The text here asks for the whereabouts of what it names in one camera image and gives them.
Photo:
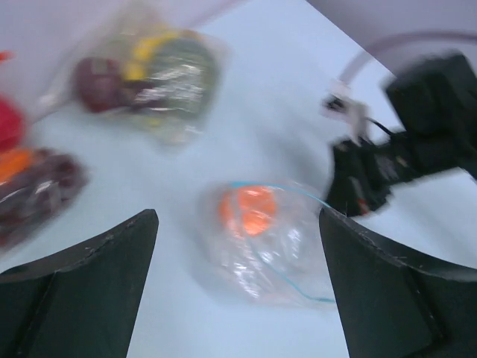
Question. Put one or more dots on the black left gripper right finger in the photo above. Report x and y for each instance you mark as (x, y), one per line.
(394, 301)

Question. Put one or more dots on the orange fake fruit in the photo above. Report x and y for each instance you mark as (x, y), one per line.
(247, 210)

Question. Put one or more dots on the clear bag with melon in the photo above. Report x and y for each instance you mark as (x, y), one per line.
(135, 67)

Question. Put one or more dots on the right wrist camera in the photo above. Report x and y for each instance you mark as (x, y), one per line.
(339, 105)

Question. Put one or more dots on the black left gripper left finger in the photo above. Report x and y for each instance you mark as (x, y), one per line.
(82, 301)

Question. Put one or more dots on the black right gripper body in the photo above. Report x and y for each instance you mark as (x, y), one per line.
(364, 174)

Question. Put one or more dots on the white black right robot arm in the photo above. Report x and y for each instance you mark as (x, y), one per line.
(435, 101)

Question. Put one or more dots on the red zip bag of food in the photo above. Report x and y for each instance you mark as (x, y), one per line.
(36, 182)

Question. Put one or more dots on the clear zip top bag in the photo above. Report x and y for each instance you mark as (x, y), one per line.
(285, 265)

